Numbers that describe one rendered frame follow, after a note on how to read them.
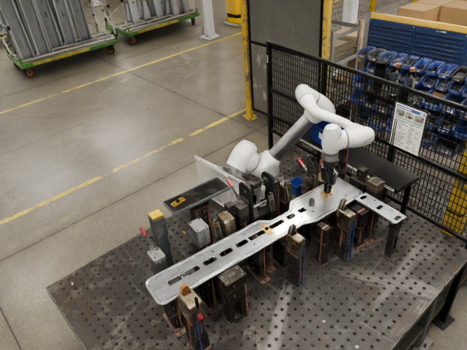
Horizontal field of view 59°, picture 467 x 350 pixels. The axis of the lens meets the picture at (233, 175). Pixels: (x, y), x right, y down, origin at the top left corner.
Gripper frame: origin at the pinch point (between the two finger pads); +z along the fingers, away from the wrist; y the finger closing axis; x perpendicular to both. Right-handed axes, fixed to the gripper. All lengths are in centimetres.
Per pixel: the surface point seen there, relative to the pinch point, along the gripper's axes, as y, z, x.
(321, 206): -4.9, 6.6, 9.6
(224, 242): 6, 6, 71
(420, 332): -66, 86, -21
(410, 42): 88, -22, -193
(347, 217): -22.8, 4.1, 7.8
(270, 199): 12.4, -0.4, 33.5
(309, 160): 14.9, -12.6, 1.1
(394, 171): -11.8, 3.7, -46.8
